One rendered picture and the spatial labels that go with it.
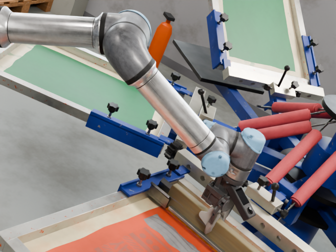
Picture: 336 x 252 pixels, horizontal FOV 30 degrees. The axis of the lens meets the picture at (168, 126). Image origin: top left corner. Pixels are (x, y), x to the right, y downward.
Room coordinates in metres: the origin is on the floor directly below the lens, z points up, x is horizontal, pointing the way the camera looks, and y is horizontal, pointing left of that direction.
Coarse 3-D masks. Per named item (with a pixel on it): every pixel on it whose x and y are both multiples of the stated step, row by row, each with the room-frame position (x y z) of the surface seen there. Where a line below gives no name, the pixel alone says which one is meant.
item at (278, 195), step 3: (270, 192) 2.01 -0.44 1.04; (276, 192) 2.03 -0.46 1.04; (276, 195) 2.01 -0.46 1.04; (279, 195) 2.02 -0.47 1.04; (282, 195) 2.03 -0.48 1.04; (279, 198) 2.00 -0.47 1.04; (282, 198) 2.01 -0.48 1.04; (285, 198) 2.02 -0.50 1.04; (282, 201) 2.01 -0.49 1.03; (261, 207) 1.88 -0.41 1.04; (264, 210) 1.89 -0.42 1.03
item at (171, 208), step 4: (168, 208) 1.72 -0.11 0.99; (172, 208) 1.72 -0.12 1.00; (172, 212) 1.71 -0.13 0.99; (176, 212) 1.71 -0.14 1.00; (180, 216) 1.70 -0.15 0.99; (184, 220) 1.69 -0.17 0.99; (188, 220) 1.69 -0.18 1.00; (188, 224) 1.68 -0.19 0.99; (192, 224) 1.68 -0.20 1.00; (192, 228) 1.67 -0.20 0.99; (196, 228) 1.67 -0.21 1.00; (196, 232) 1.66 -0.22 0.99; (200, 232) 1.66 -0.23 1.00; (200, 236) 1.65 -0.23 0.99; (204, 236) 1.65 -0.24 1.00; (208, 240) 1.64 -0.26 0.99; (212, 244) 1.63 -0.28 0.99; (216, 244) 1.63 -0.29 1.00; (216, 248) 1.62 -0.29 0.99; (220, 248) 1.62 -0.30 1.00
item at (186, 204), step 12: (168, 192) 1.75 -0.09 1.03; (180, 192) 1.73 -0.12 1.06; (168, 204) 1.74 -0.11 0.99; (180, 204) 1.72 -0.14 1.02; (192, 204) 1.70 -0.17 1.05; (192, 216) 1.69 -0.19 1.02; (204, 228) 1.67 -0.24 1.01; (216, 228) 1.65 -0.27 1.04; (228, 228) 1.64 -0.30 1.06; (216, 240) 1.64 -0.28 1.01; (228, 240) 1.62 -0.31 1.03; (240, 240) 1.61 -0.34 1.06
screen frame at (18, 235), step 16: (144, 192) 1.76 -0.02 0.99; (192, 192) 1.88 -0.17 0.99; (80, 208) 1.53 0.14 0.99; (96, 208) 1.56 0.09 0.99; (112, 208) 1.63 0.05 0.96; (208, 208) 1.84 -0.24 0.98; (32, 224) 1.37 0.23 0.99; (48, 224) 1.40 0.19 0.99; (64, 224) 1.45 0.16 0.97; (240, 224) 1.81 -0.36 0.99; (0, 240) 1.27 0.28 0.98; (16, 240) 1.28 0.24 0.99; (256, 240) 1.76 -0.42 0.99
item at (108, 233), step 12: (144, 216) 1.67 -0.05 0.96; (168, 216) 1.73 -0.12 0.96; (108, 228) 1.54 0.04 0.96; (120, 228) 1.56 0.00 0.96; (132, 228) 1.59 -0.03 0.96; (180, 228) 1.69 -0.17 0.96; (84, 240) 1.44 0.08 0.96; (96, 240) 1.46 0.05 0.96; (108, 240) 1.49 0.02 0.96; (192, 240) 1.66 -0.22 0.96
